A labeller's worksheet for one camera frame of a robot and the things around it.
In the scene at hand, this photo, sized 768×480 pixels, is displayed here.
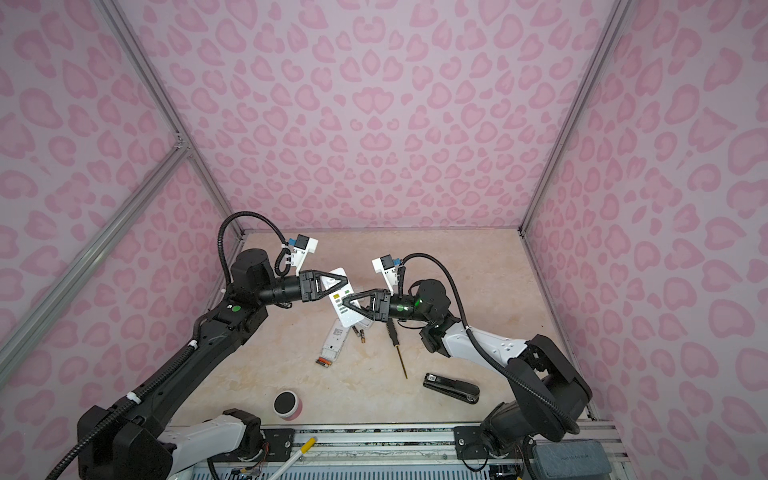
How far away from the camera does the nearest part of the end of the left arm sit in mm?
619

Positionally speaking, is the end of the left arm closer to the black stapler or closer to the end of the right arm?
the end of the right arm

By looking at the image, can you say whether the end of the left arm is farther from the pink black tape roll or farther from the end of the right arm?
the pink black tape roll
